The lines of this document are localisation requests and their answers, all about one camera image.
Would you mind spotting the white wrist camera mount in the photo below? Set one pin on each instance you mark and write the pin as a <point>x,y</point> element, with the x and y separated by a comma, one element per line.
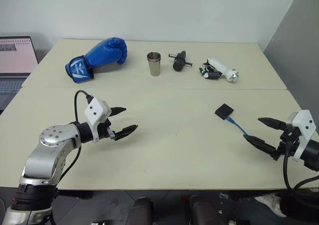
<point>304,127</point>
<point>96,111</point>

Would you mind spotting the white robotic hand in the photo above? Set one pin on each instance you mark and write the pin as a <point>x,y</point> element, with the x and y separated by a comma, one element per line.
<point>218,67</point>

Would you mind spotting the grey laptop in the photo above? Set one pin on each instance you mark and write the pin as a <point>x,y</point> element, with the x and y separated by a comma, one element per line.
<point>13,65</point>

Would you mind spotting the dark rounded shape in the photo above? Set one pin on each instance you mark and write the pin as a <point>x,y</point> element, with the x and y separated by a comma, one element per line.
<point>207,210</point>
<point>140,211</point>

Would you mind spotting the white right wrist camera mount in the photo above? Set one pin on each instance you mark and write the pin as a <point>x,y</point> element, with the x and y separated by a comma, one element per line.
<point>304,127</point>

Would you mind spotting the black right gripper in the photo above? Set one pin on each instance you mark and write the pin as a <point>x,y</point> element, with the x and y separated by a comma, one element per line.
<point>286,142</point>

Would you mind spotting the stainless steel cup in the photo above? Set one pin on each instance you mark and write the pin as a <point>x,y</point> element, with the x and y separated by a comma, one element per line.
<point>154,54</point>
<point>155,66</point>

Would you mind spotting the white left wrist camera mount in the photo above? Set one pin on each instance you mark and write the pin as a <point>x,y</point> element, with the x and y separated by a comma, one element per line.
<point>96,111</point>

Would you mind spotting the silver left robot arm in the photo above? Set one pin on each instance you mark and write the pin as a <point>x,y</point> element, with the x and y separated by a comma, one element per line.
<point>47,157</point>

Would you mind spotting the black cylindrical motor part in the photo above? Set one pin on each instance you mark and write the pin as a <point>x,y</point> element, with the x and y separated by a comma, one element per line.
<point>179,61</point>

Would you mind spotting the black square box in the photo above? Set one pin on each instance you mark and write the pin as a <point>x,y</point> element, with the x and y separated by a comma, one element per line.
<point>224,111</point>

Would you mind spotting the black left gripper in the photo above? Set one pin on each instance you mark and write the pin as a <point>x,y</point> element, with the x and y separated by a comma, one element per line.
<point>105,131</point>

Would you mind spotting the blue boxing glove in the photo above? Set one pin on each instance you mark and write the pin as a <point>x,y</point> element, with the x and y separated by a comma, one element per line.
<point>104,56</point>

